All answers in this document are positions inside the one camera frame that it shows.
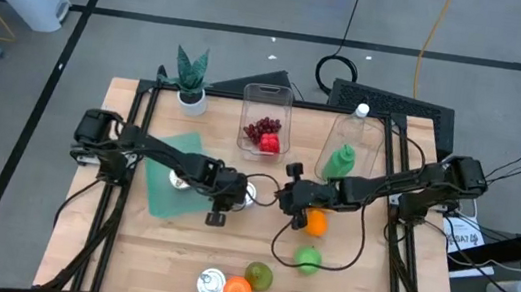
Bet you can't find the yellow hanging cable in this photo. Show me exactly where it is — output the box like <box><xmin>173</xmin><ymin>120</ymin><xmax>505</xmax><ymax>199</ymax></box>
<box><xmin>410</xmin><ymin>0</ymin><xmax>455</xmax><ymax>103</ymax></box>

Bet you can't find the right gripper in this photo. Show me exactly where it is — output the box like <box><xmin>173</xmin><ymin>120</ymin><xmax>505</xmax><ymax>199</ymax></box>
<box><xmin>273</xmin><ymin>160</ymin><xmax>344</xmax><ymax>236</ymax></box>

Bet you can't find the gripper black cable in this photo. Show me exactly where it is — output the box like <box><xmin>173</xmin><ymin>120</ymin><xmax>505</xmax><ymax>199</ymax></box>
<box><xmin>267</xmin><ymin>188</ymin><xmax>371</xmax><ymax>277</ymax></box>
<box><xmin>240</xmin><ymin>170</ymin><xmax>286</xmax><ymax>210</ymax></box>

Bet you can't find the clear water bottle white cap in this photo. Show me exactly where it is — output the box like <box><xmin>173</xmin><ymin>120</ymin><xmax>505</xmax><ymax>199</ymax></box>
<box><xmin>335</xmin><ymin>100</ymin><xmax>372</xmax><ymax>149</ymax></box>

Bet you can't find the orange fruit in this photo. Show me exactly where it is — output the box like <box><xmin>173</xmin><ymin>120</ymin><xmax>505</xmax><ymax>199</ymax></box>
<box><xmin>303</xmin><ymin>208</ymin><xmax>332</xmax><ymax>239</ymax></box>

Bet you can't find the red grape bunch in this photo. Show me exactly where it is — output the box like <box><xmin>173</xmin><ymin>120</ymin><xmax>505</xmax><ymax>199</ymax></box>
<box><xmin>240</xmin><ymin>113</ymin><xmax>284</xmax><ymax>149</ymax></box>

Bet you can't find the green apple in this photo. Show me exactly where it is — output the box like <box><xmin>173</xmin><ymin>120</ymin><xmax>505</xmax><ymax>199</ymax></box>
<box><xmin>292</xmin><ymin>244</ymin><xmax>325</xmax><ymax>278</ymax></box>

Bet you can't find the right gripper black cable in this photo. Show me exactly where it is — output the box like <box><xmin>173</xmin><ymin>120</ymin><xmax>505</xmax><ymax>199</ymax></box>
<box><xmin>267</xmin><ymin>188</ymin><xmax>371</xmax><ymax>277</ymax></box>

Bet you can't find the green squeeze bottle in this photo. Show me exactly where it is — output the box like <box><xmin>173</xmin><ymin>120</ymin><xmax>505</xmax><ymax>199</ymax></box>
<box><xmin>319</xmin><ymin>141</ymin><xmax>358</xmax><ymax>185</ymax></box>

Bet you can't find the narrow clear plastic bin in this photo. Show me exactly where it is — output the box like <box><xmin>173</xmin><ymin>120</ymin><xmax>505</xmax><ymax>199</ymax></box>
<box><xmin>233</xmin><ymin>80</ymin><xmax>298</xmax><ymax>167</ymax></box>

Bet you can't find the black aluminium table frame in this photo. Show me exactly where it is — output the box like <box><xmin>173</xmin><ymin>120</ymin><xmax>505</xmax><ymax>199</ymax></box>
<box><xmin>39</xmin><ymin>68</ymin><xmax>484</xmax><ymax>292</ymax></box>

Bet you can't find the wide clear plastic bin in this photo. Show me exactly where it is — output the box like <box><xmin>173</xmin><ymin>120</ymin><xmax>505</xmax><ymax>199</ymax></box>
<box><xmin>310</xmin><ymin>112</ymin><xmax>390</xmax><ymax>191</ymax></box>

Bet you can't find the red bell pepper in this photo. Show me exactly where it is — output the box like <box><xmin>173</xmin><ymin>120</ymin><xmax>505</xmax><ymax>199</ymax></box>
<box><xmin>258</xmin><ymin>131</ymin><xmax>283</xmax><ymax>156</ymax></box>

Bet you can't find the black hanging cable with coil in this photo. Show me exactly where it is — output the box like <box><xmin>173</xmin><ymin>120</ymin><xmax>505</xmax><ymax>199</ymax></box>
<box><xmin>311</xmin><ymin>0</ymin><xmax>369</xmax><ymax>99</ymax></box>

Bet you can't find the white printed paper sheet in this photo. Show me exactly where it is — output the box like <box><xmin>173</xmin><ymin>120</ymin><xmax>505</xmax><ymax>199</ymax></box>
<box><xmin>437</xmin><ymin>212</ymin><xmax>489</xmax><ymax>258</ymax></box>

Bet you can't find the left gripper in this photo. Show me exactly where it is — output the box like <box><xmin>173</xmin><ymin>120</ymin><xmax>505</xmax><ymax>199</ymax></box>
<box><xmin>199</xmin><ymin>161</ymin><xmax>255</xmax><ymax>231</ymax></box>

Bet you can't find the potted snake plant white pot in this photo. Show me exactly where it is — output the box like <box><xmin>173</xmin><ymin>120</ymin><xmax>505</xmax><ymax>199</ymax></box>
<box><xmin>152</xmin><ymin>41</ymin><xmax>217</xmax><ymax>120</ymax></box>

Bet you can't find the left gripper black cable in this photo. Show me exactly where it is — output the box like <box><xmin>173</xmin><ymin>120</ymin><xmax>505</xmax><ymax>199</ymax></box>
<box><xmin>240</xmin><ymin>170</ymin><xmax>286</xmax><ymax>210</ymax></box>

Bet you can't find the black flat panel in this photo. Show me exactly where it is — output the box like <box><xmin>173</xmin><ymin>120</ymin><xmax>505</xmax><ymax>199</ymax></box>
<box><xmin>209</xmin><ymin>60</ymin><xmax>296</xmax><ymax>102</ymax></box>

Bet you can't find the green pear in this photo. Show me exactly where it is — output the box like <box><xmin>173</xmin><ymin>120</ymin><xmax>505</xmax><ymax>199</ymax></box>
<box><xmin>242</xmin><ymin>259</ymin><xmax>276</xmax><ymax>292</ymax></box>

